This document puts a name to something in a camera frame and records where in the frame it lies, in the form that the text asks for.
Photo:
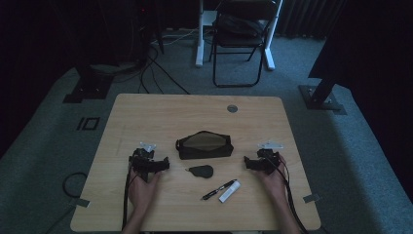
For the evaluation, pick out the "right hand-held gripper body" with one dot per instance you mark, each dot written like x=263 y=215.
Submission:
x=268 y=161

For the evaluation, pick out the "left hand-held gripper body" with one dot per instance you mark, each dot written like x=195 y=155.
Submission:
x=142 y=162

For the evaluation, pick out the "white eraser stick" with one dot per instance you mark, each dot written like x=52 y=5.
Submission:
x=230 y=191

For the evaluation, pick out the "black teardrop correction tape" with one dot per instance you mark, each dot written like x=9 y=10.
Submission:
x=203 y=171

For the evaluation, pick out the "black pen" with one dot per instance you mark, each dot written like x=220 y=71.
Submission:
x=217 y=190

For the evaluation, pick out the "person's right hand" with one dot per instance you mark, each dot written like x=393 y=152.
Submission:
x=276 y=187

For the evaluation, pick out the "person's left hand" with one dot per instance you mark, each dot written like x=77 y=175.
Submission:
x=141 y=193

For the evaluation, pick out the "grey tape piece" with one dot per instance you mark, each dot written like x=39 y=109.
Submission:
x=311 y=198
x=80 y=202

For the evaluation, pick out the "black metal stand base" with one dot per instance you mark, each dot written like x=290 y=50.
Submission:
x=319 y=100
x=87 y=89

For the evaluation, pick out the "black folding chair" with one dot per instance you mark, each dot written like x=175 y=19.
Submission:
x=238 y=42

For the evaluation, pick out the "dark equipment tower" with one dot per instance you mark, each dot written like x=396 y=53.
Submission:
x=142 y=29

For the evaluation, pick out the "black bag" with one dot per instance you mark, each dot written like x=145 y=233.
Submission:
x=240 y=26

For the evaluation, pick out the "dark pleated curtain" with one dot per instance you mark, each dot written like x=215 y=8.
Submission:
x=302 y=18

